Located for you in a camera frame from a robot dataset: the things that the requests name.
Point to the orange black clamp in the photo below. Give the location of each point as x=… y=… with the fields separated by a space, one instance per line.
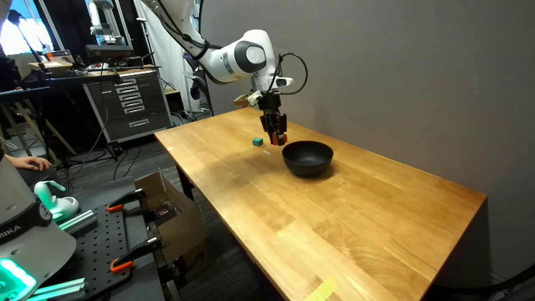
x=133 y=200
x=126 y=261

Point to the black drawer cabinet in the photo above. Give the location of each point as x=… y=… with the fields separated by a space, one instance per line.
x=131 y=105

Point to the aluminium extrusion rail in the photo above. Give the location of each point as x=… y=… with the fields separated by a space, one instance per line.
x=81 y=221

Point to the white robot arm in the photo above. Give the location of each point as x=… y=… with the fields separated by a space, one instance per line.
x=248 y=57

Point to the black bowl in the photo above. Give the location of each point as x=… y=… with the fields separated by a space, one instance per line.
x=309 y=157

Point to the wooden table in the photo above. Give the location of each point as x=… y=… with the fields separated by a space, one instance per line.
x=381 y=227

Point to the person hand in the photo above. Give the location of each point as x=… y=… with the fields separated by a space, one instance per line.
x=31 y=162

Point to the yellow tape strip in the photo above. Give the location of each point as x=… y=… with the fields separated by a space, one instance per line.
x=324 y=291

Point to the orange black clamp lower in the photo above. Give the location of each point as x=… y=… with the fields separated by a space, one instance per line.
x=126 y=261

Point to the teal white handheld device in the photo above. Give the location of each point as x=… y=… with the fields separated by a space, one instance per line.
x=61 y=207

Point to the cardboard box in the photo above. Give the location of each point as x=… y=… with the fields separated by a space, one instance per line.
x=180 y=219

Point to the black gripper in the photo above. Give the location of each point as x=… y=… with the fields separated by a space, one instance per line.
x=274 y=119

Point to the orange black clamp upper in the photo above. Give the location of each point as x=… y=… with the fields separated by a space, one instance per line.
x=133 y=200

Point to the green block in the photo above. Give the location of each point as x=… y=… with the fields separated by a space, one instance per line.
x=259 y=140

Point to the black perforated breadboard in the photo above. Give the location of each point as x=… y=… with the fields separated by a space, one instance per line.
x=98 y=246

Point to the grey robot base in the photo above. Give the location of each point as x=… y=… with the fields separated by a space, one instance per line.
x=33 y=246

